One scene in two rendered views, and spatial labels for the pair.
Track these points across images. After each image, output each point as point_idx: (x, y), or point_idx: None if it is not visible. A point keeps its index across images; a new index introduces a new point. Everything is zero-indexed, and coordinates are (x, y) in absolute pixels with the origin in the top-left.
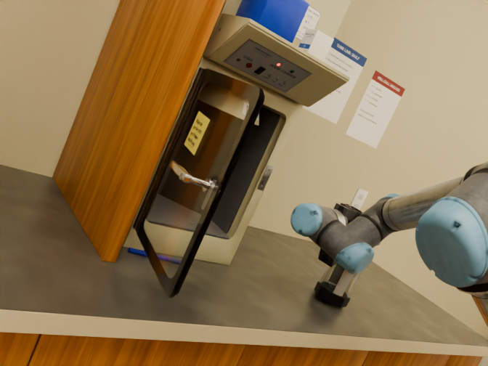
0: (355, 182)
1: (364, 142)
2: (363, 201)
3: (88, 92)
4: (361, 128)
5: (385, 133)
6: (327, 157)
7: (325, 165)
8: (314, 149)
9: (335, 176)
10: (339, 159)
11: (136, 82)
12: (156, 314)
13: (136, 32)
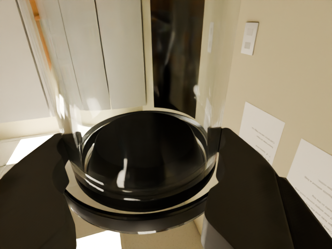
0: (257, 61)
1: (259, 108)
2: (243, 40)
3: None
4: (266, 126)
5: (241, 115)
6: (305, 93)
7: (305, 82)
8: (331, 107)
9: (286, 67)
10: (285, 90)
11: None
12: None
13: None
